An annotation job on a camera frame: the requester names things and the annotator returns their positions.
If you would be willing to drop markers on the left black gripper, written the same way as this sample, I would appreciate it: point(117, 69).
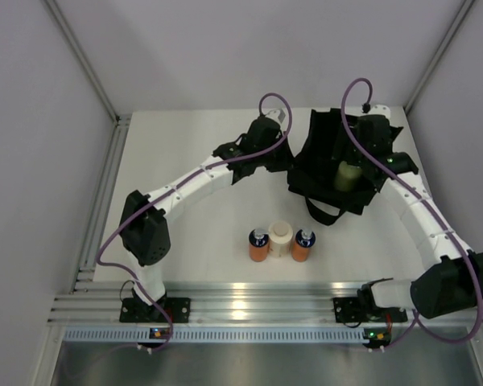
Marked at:
point(286, 158)

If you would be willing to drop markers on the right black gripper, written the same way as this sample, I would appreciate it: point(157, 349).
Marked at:
point(354, 130)

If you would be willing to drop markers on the black canvas bag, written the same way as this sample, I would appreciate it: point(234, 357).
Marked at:
point(315, 166)

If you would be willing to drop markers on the yellow-green pump bottle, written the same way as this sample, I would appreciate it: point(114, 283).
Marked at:
point(346, 177)

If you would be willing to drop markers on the cream bottle white cap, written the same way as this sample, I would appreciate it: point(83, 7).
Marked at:
point(280, 238)

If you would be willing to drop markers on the orange bottle white pump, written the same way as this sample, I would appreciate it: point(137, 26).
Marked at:
point(303, 243)

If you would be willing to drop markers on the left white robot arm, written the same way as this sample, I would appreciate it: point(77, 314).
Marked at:
point(146, 217)

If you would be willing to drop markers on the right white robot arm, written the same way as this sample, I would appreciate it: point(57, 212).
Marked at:
point(452, 277)

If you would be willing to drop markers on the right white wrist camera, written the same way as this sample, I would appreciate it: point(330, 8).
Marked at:
point(381, 110)

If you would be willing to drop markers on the left aluminium frame post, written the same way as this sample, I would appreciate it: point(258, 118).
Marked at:
point(69, 36)

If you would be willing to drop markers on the aluminium frame post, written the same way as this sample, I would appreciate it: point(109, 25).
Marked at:
point(69, 36)
point(449, 36)

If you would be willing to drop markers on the right aluminium frame post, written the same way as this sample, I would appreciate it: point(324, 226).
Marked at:
point(449, 36)

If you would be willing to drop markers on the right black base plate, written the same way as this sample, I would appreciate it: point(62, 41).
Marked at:
point(349, 310)

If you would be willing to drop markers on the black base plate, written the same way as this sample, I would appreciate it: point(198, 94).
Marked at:
point(135, 310)
point(349, 310)

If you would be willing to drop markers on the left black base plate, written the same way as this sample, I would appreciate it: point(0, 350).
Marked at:
point(135, 310)

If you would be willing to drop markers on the aluminium front rail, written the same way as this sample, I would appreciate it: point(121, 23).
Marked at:
point(213, 303)

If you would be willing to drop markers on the grey slotted cable duct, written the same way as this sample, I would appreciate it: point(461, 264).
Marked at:
point(216, 334)

